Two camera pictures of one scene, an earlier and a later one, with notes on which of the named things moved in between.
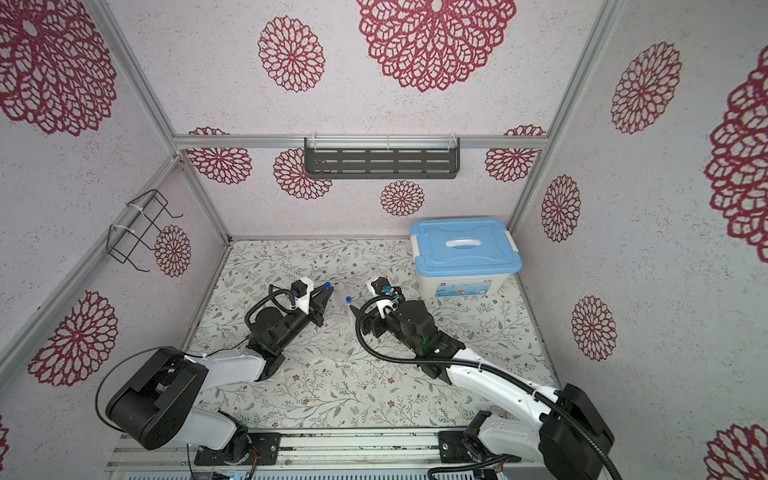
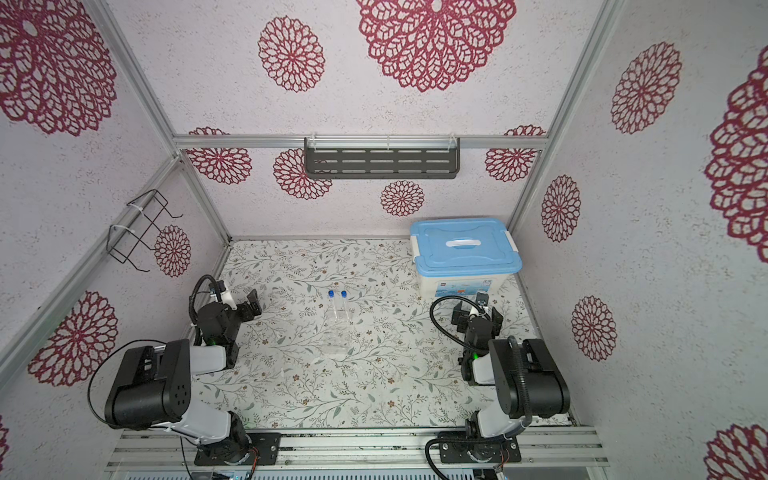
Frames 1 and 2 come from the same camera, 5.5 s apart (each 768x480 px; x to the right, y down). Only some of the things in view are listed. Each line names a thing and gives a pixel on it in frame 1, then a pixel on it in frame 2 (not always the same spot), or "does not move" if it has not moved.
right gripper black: (377, 320) → (498, 322)
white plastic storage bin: (464, 257) does not move
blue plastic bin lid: (464, 246) does not move
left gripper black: (317, 309) → (249, 313)
